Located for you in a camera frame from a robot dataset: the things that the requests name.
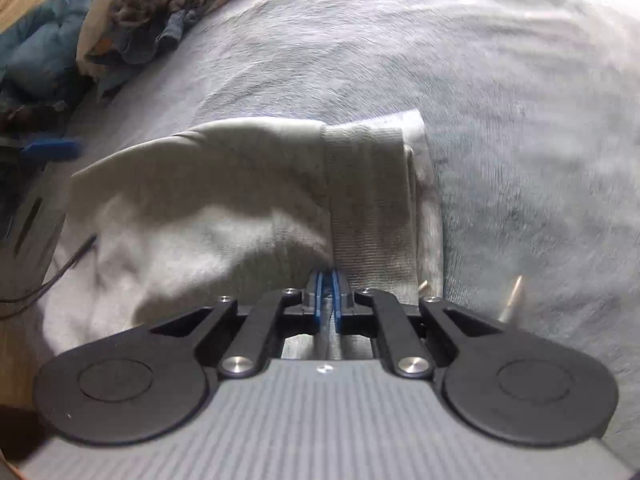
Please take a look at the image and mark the black orange cable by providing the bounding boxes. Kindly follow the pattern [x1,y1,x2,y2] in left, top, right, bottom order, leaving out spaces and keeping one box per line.
[0,233,99,319]

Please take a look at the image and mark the white cream garment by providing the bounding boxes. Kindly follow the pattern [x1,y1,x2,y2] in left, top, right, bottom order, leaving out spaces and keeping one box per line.
[76,0,113,81]

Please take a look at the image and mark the grey bed sheet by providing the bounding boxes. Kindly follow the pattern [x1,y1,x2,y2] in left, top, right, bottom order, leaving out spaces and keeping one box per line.
[0,0,640,461]

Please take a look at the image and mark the teal blue duvet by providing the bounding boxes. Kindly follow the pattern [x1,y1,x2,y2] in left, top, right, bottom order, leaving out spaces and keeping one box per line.
[1,0,93,112]

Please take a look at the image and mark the blue denim jeans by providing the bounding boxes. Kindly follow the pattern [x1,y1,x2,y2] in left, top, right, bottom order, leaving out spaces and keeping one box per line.
[85,10,201,100]

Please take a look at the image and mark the grey sweatshirt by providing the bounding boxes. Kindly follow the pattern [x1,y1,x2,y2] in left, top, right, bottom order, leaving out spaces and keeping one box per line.
[39,110,444,354]

